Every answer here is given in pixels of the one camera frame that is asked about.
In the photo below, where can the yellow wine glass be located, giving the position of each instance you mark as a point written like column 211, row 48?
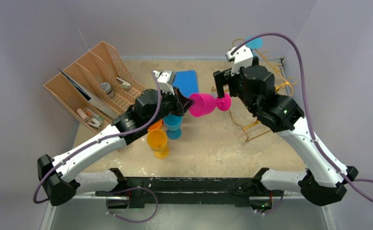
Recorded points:
column 158, row 142

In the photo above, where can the dark folder in organizer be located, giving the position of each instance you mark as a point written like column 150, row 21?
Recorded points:
column 92, row 98

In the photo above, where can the teal wine glass front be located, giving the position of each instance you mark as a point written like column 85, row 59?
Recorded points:
column 173, row 125

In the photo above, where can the teal wine glass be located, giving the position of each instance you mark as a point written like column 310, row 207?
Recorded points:
column 254, row 44
column 173, row 125

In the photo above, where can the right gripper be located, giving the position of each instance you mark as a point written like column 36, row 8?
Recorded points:
column 223, row 81

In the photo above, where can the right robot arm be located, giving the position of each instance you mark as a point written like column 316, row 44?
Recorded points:
column 323, row 181

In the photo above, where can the white stapler in organizer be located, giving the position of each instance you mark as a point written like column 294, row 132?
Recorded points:
column 124, row 84

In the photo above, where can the magenta wine glass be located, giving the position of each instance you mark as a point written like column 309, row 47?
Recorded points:
column 205, row 104

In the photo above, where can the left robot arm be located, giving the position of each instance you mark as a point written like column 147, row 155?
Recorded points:
column 58, row 175

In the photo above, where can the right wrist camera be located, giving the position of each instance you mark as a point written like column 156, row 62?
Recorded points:
column 243, row 57

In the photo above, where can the pink desk file organizer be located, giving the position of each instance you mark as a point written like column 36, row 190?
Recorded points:
column 101, row 64

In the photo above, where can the blue rectangular card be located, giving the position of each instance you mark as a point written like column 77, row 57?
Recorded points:
column 187, row 82

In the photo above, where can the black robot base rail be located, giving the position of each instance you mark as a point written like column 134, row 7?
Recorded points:
column 240, row 191

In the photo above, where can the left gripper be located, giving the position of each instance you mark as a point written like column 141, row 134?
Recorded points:
column 182, row 103

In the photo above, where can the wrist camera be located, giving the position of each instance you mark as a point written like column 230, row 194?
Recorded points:
column 165, row 79
column 243, row 57

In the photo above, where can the orange wine glass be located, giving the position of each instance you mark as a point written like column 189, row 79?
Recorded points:
column 156, row 126

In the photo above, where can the gold wire glass rack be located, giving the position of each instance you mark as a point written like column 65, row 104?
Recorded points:
column 261, row 98

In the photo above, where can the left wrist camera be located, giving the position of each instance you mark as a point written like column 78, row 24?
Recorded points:
column 165, row 79

